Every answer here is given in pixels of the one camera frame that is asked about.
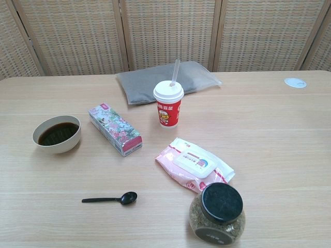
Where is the floral print carton box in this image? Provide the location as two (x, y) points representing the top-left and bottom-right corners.
(88, 102), (143, 157)

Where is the translucent plastic straw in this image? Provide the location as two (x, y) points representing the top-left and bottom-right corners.
(169, 59), (181, 87)

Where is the white round cable grommet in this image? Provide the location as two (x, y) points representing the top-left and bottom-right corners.
(284, 77), (307, 88)

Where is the pink wet wipes pack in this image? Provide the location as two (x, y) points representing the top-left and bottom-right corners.
(155, 137), (235, 194)

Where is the woven folding screen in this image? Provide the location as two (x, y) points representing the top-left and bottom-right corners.
(0, 0), (331, 81)

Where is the glass jar with black lid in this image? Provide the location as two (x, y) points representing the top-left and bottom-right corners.
(188, 182), (246, 245)

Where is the beige bowl with dark liquid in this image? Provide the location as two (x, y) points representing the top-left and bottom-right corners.
(32, 115), (82, 155)

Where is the black plastic spoon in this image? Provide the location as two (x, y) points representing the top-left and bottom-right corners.
(81, 191), (138, 207)

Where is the grey filled plastic bag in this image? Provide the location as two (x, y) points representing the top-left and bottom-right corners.
(115, 60), (223, 106)

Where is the red paper cup white lid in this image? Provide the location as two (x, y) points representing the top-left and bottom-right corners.
(153, 80), (185, 130)

